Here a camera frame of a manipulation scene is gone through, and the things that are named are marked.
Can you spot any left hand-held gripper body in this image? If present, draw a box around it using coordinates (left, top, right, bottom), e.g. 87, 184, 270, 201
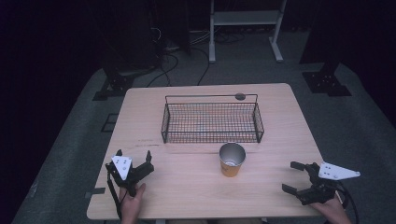
105, 154, 155, 198

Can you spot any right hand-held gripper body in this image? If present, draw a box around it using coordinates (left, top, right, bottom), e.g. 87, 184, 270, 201
296, 161, 361, 206

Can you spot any person's right hand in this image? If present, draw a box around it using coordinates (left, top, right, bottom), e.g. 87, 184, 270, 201
309, 193, 349, 221

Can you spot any person's left hand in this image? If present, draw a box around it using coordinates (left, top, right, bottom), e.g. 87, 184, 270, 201
118, 182, 147, 219

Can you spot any metal cup with orange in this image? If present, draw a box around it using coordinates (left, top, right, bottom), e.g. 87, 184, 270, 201
219, 142, 248, 178

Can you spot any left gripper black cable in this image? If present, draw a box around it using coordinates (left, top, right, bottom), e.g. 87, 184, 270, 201
106, 171, 123, 220

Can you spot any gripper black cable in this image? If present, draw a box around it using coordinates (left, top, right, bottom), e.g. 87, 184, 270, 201
334, 180, 361, 224
106, 171, 123, 220

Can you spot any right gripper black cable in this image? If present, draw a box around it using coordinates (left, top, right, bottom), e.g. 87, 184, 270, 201
334, 180, 361, 224

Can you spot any black stand with base plate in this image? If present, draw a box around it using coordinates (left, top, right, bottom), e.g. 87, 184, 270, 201
301, 59, 353, 98
92, 52, 158, 102

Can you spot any black wire basket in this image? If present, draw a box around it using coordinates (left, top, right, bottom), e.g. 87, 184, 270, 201
161, 93, 265, 145

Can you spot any black floor cable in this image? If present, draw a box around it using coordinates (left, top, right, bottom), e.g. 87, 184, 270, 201
146, 51, 180, 89
189, 46, 210, 87

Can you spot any white metal stand frame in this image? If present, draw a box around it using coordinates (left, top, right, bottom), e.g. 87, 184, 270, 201
208, 0, 288, 64

